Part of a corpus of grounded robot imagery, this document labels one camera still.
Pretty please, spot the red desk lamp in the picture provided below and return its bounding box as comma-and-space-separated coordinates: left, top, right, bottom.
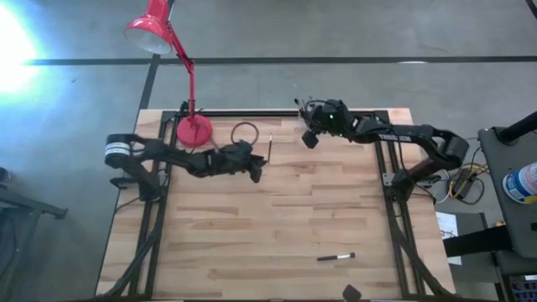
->
123, 0, 214, 148

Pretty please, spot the white blue wipes canister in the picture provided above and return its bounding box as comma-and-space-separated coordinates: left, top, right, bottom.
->
502, 162, 537, 205

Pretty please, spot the black electronics box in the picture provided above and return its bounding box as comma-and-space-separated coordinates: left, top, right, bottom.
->
501, 272, 537, 302

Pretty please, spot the grey cart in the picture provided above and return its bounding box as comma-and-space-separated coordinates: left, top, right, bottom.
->
477, 125, 537, 259

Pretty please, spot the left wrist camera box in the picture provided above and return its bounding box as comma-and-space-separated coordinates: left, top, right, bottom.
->
232, 140, 253, 159

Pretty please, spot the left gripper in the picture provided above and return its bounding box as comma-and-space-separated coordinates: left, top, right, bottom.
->
204, 145, 269, 185

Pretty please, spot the power supply with yellow cable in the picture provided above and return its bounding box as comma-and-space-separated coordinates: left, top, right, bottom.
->
447, 162, 490, 206

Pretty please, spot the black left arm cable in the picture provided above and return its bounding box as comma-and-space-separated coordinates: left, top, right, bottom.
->
230, 121, 260, 147

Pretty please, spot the black aluminium extrusion frame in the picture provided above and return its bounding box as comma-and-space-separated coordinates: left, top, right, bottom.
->
95, 108, 462, 302

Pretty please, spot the dark metal stand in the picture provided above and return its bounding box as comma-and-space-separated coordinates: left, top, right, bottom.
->
0, 166, 69, 302

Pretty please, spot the black cart bar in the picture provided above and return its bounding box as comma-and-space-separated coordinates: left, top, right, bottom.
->
442, 225, 515, 258

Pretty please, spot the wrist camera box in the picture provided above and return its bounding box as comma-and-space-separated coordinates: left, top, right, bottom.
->
313, 99, 350, 128
232, 140, 253, 159

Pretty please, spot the white paper sheet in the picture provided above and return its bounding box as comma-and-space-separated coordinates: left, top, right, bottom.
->
435, 211, 463, 267

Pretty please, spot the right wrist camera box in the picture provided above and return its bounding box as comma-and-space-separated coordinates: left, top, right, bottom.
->
313, 99, 350, 128

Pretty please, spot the black pole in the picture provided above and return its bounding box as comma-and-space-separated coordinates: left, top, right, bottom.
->
497, 111, 537, 143

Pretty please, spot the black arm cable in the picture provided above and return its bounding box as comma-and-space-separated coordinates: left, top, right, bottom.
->
305, 98, 336, 112
230, 121, 260, 147

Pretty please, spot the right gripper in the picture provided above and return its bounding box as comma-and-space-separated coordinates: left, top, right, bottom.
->
301, 121, 358, 150

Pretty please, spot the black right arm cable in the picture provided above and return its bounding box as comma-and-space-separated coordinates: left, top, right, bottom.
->
305, 98, 336, 112

